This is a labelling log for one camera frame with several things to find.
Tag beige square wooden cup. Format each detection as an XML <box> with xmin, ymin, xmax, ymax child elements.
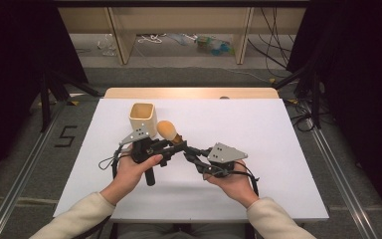
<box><xmin>127</xmin><ymin>102</ymin><xmax>158</xmax><ymax>138</ymax></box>

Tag person's legs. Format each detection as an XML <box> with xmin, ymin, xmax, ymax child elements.
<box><xmin>117</xmin><ymin>222</ymin><xmax>247</xmax><ymax>239</ymax></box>

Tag black right gripper strap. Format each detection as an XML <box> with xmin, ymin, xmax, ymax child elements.
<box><xmin>235</xmin><ymin>161</ymin><xmax>261</xmax><ymax>197</ymax></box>

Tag black left gripper strap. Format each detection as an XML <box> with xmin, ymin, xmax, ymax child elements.
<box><xmin>98</xmin><ymin>145</ymin><xmax>133</xmax><ymax>181</ymax></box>

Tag black gripper strap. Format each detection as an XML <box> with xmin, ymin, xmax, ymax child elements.
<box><xmin>98</xmin><ymin>145</ymin><xmax>133</xmax><ymax>181</ymax></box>
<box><xmin>235</xmin><ymin>161</ymin><xmax>261</xmax><ymax>197</ymax></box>

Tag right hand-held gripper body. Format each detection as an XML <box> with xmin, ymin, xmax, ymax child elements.
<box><xmin>195</xmin><ymin>142</ymin><xmax>249</xmax><ymax>181</ymax></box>

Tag thin white floor cable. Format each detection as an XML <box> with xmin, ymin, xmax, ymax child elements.
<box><xmin>225</xmin><ymin>67</ymin><xmax>271</xmax><ymax>84</ymax></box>

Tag white cord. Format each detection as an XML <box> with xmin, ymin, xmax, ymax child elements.
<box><xmin>136</xmin><ymin>33</ymin><xmax>167</xmax><ymax>45</ymax></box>

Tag person's left hand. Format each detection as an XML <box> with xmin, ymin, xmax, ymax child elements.
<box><xmin>99</xmin><ymin>147</ymin><xmax>164</xmax><ymax>206</ymax></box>

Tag black floor cables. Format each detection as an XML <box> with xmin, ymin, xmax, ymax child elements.
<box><xmin>285</xmin><ymin>98</ymin><xmax>336</xmax><ymax>133</ymax></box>

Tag person's right hand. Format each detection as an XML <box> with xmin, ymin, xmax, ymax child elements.
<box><xmin>204</xmin><ymin>159</ymin><xmax>261</xmax><ymax>209</ymax></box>

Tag hanging black cables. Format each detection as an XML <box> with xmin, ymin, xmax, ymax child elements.
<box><xmin>247</xmin><ymin>7</ymin><xmax>296</xmax><ymax>80</ymax></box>

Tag light wooden shelf unit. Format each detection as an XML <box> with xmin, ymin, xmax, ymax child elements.
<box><xmin>58</xmin><ymin>6</ymin><xmax>307</xmax><ymax>66</ymax></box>

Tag colourful plastic bag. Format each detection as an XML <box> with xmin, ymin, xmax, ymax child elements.
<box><xmin>195</xmin><ymin>34</ymin><xmax>236</xmax><ymax>57</ymax></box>

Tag aluminium floor rail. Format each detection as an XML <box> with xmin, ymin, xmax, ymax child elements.
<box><xmin>306</xmin><ymin>116</ymin><xmax>379</xmax><ymax>239</ymax></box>
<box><xmin>0</xmin><ymin>101</ymin><xmax>69</xmax><ymax>239</ymax></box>

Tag black metal stand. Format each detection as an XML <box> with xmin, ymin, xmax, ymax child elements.
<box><xmin>39</xmin><ymin>68</ymin><xmax>101</xmax><ymax>133</ymax></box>
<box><xmin>272</xmin><ymin>64</ymin><xmax>323</xmax><ymax>129</ymax></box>

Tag clear plastic wrapper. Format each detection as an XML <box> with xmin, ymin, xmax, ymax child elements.
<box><xmin>96</xmin><ymin>33</ymin><xmax>117</xmax><ymax>58</ymax></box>

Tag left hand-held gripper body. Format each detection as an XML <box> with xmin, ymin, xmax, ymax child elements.
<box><xmin>118</xmin><ymin>122</ymin><xmax>180</xmax><ymax>187</ymax></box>

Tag black-handled makeup brush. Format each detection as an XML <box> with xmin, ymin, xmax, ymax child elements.
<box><xmin>156</xmin><ymin>119</ymin><xmax>186</xmax><ymax>147</ymax></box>

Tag black curtain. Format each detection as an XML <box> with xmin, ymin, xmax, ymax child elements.
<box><xmin>286</xmin><ymin>0</ymin><xmax>382</xmax><ymax>230</ymax></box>
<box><xmin>0</xmin><ymin>0</ymin><xmax>90</xmax><ymax>188</ymax></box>

